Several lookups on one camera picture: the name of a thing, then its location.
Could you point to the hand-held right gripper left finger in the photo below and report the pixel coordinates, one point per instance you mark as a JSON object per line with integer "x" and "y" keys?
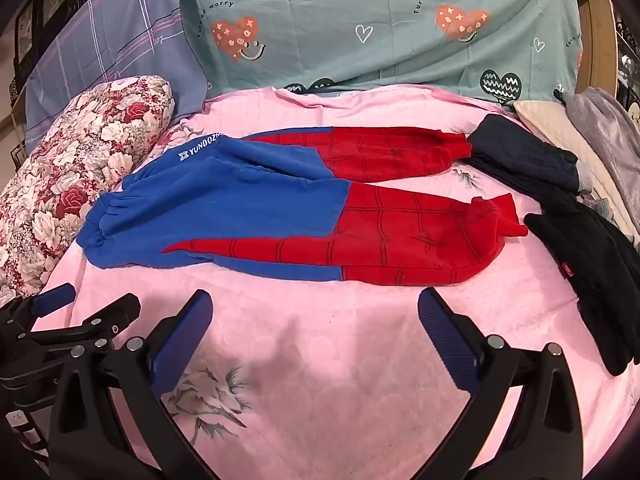
{"x": 186, "y": 327}

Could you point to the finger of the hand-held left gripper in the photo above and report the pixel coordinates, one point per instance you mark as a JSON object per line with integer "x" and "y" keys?
{"x": 112, "y": 310}
{"x": 54, "y": 297}

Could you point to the cream folded cloth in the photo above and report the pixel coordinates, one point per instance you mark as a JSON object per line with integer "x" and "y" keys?
{"x": 537, "y": 112}

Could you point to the black fleece garment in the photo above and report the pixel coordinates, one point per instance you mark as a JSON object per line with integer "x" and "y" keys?
{"x": 590, "y": 265}

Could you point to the wooden bed frame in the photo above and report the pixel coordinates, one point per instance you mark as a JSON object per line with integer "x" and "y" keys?
{"x": 597, "y": 35}

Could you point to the red floral pillow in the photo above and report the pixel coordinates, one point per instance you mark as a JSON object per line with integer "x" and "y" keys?
{"x": 75, "y": 170}

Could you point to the folded navy garment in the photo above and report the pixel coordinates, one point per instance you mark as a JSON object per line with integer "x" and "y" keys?
{"x": 520, "y": 155}

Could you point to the blue plaid pillow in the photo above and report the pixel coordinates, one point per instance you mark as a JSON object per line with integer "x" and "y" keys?
{"x": 110, "y": 45}

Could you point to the pink blanket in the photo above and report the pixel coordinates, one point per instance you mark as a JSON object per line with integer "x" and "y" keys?
{"x": 325, "y": 340}

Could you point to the blue and red pants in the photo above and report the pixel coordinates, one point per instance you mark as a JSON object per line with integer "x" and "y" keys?
{"x": 250, "y": 200}

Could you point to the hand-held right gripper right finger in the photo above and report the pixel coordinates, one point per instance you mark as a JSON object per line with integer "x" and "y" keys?
{"x": 445, "y": 332}

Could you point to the grey plush cloth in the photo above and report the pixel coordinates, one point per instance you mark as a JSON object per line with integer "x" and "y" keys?
{"x": 605, "y": 130}

